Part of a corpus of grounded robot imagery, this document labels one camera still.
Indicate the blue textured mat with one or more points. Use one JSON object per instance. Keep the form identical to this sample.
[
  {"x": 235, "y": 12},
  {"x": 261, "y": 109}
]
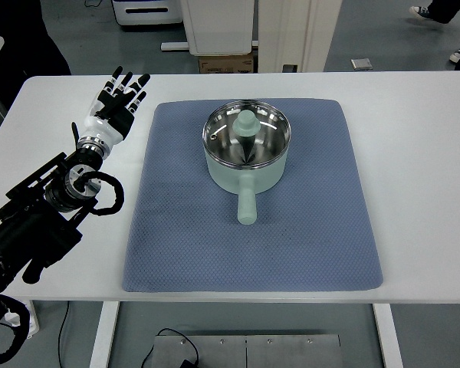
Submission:
[{"x": 309, "y": 232}]

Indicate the person with sneakers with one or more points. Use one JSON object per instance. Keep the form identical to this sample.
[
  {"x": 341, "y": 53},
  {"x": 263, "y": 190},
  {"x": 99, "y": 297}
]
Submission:
[{"x": 441, "y": 12}]

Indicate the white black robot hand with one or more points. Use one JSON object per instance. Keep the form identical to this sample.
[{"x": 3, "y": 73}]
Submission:
[{"x": 112, "y": 112}]

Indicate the grey floor plate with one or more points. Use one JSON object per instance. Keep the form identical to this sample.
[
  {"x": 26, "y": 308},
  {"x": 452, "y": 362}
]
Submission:
[{"x": 361, "y": 64}]

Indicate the white appliance with slot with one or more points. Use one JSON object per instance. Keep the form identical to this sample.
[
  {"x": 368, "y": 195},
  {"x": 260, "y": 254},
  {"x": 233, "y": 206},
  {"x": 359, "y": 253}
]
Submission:
[{"x": 136, "y": 13}]

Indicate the white power strip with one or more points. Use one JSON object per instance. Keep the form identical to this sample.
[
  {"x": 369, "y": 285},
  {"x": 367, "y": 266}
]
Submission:
[{"x": 13, "y": 319}]

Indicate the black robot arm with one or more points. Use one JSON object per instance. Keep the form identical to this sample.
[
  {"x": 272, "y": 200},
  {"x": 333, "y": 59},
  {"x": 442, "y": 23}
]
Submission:
[{"x": 39, "y": 222}]

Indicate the person in dark clothes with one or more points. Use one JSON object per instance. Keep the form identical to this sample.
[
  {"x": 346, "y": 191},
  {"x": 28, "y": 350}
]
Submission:
[{"x": 28, "y": 49}]

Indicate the metal base plate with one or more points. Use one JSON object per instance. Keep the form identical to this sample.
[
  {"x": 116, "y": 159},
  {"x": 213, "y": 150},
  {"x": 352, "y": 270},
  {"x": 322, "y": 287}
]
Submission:
[{"x": 322, "y": 350}]

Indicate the glass lid with green knob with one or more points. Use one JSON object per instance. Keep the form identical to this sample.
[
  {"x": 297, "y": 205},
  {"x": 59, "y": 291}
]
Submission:
[{"x": 246, "y": 134}]

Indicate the white cabinet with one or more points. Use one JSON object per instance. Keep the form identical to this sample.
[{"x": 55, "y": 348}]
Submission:
[{"x": 215, "y": 28}]

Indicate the white pillar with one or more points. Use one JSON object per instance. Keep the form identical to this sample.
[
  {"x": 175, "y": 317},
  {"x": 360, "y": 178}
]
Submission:
[{"x": 295, "y": 34}]

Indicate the cardboard box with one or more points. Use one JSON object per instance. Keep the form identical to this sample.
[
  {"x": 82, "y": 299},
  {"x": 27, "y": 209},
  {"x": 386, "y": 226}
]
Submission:
[{"x": 229, "y": 64}]

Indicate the green pot with handle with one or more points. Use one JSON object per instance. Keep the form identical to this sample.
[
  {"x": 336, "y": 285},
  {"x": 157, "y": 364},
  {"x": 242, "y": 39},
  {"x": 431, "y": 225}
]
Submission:
[{"x": 246, "y": 184}]

